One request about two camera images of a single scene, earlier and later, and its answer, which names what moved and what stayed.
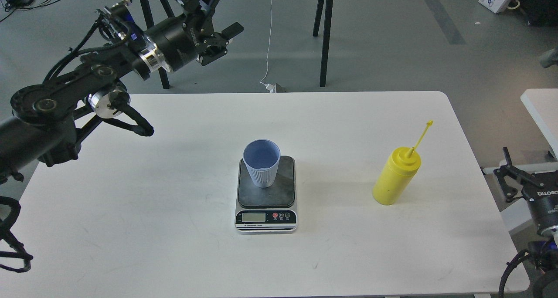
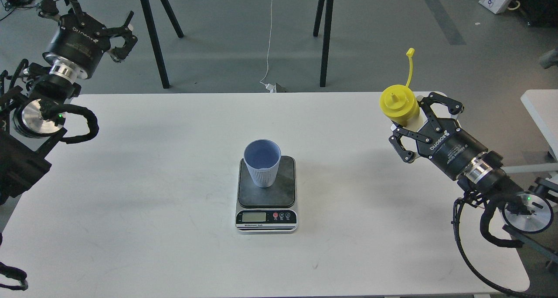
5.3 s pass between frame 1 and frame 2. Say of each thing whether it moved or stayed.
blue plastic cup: stayed
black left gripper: moved
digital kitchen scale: stayed
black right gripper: moved
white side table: stayed
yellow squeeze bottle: moved
